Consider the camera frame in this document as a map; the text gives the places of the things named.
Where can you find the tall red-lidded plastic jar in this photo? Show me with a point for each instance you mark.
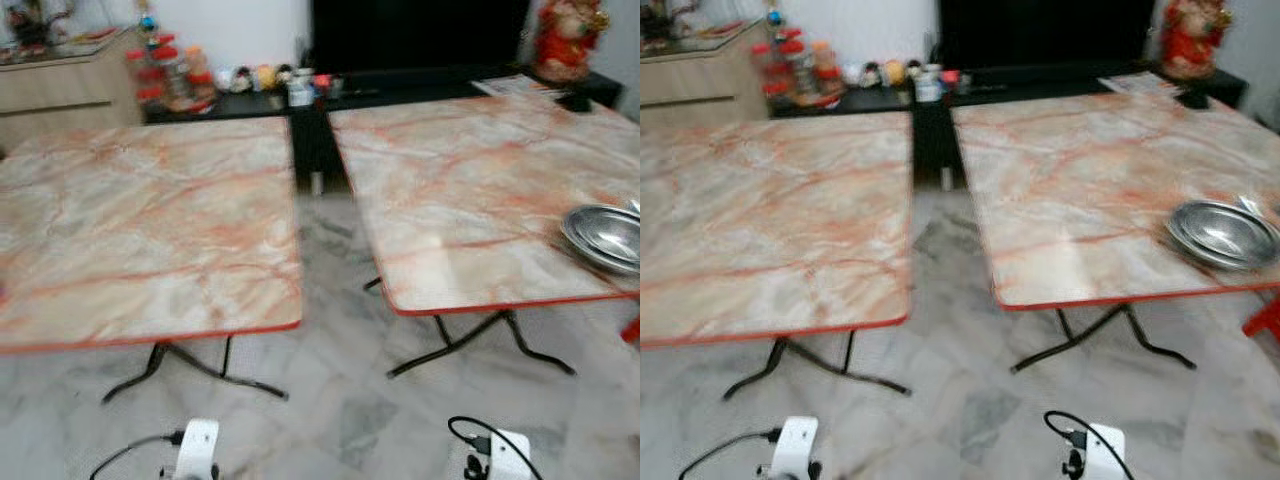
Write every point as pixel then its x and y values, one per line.
pixel 135 66
pixel 762 59

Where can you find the black-haired doll figurine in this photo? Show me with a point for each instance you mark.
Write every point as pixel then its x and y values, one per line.
pixel 911 70
pixel 284 74

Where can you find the black TV console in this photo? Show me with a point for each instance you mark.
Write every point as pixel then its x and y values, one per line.
pixel 935 140

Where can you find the yellow doll figurine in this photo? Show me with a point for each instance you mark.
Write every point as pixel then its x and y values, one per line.
pixel 265 76
pixel 893 72

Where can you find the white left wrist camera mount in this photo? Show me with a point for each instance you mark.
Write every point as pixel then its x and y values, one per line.
pixel 796 446
pixel 197 448

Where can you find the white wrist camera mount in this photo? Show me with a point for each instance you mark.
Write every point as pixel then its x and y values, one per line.
pixel 507 455
pixel 796 446
pixel 1100 450
pixel 197 448

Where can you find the blue trophy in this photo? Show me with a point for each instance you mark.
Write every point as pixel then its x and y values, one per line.
pixel 774 17
pixel 147 21

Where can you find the red plastic stool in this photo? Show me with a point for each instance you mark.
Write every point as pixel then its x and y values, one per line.
pixel 631 331
pixel 1266 318

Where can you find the orange snack jar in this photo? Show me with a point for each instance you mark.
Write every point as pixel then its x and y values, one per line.
pixel 826 58
pixel 199 63

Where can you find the small red-lidded jar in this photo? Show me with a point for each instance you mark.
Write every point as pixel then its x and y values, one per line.
pixel 831 84
pixel 204 90
pixel 148 93
pixel 775 86

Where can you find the light wooden drawer cabinet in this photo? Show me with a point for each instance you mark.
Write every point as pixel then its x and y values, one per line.
pixel 65 95
pixel 700 85

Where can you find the red robed deity statue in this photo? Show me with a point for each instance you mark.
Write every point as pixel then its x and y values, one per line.
pixel 1193 40
pixel 568 42

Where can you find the printed magazine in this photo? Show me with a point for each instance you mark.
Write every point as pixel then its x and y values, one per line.
pixel 1140 83
pixel 515 86

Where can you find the large red-lidded jar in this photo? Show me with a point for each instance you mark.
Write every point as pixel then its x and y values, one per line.
pixel 802 65
pixel 176 72

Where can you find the white box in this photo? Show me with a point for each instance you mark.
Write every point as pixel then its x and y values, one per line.
pixel 928 88
pixel 300 92

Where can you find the black television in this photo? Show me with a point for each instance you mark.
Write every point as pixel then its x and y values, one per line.
pixel 1045 32
pixel 420 35

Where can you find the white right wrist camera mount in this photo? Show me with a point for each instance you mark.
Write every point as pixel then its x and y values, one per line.
pixel 1100 450
pixel 507 455

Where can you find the flat red box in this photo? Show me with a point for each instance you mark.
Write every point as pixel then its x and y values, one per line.
pixel 727 28
pixel 97 36

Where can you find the stainless steel plate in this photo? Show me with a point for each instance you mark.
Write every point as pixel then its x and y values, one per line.
pixel 1200 258
pixel 608 235
pixel 1228 230
pixel 600 264

